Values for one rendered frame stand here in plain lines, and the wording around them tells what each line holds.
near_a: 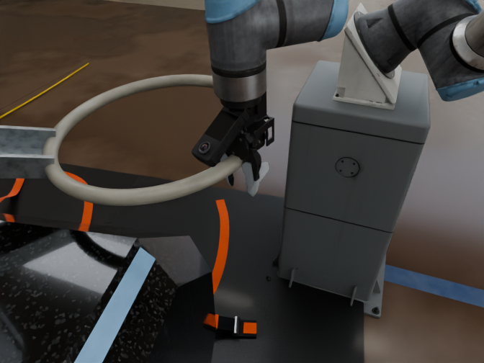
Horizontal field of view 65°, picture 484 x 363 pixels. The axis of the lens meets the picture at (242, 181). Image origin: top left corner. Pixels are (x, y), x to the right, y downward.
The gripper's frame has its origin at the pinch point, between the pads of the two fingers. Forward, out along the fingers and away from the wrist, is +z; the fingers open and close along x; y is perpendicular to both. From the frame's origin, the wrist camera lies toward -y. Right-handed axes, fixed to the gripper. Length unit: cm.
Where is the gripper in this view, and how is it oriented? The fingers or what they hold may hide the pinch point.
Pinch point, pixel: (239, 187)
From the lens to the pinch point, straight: 76.4
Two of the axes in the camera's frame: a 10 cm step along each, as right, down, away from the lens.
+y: 6.3, -5.2, 5.7
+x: -7.7, -3.7, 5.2
